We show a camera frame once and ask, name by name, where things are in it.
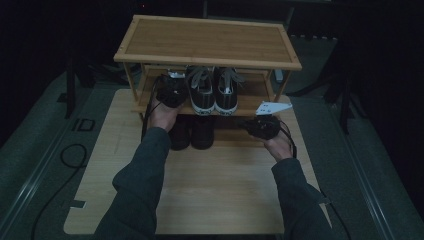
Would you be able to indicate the black metal stand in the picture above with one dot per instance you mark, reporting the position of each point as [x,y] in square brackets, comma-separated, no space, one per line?
[70,90]

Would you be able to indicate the wooden three-tier shoe rack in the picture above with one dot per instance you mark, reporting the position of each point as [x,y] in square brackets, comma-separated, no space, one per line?
[206,41]

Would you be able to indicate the black tripod stand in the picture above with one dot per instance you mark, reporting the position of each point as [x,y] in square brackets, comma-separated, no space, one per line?
[345,106]

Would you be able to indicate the person's right hand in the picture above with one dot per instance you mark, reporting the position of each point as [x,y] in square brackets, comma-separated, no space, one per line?
[281,148]

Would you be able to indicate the small grey box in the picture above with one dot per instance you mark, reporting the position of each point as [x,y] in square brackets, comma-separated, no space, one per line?
[279,76]

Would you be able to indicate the person's left hand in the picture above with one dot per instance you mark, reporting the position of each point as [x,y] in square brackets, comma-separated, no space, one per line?
[163,116]

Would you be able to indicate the black white canvas sneaker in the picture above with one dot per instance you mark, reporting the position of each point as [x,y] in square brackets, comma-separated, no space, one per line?
[201,95]
[226,95]

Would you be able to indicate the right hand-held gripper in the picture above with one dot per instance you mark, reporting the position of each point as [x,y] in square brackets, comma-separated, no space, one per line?
[265,126]

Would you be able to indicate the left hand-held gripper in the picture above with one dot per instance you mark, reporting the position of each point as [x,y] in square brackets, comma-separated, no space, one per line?
[171,91]

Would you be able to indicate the black leather shoe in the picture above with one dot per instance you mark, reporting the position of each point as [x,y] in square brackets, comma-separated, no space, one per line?
[180,136]
[202,135]

